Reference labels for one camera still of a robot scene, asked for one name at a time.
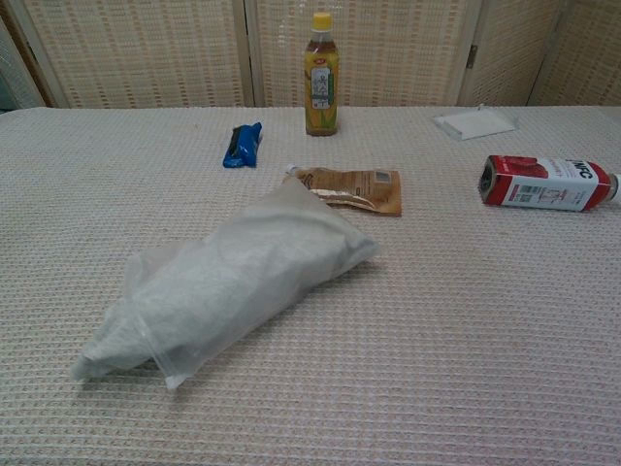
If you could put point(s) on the white clothes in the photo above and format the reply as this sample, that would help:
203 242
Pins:
213 291

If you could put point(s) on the brown spouted drink pouch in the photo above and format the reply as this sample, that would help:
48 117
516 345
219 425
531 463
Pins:
359 189

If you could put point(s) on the transparent plastic zip bag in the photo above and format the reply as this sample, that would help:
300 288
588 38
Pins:
252 272

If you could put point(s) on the woven beige tablecloth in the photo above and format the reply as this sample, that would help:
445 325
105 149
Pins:
436 340

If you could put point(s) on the beige folding screen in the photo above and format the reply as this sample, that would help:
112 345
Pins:
145 53

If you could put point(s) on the clear plastic tray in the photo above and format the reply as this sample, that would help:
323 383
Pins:
473 123

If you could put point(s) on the red white juice bottle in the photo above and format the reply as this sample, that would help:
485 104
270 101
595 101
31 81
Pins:
543 183

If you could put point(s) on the blue snack packet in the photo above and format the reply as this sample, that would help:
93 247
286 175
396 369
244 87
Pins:
242 145

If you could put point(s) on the yellow capped tea bottle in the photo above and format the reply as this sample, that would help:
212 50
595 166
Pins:
321 87

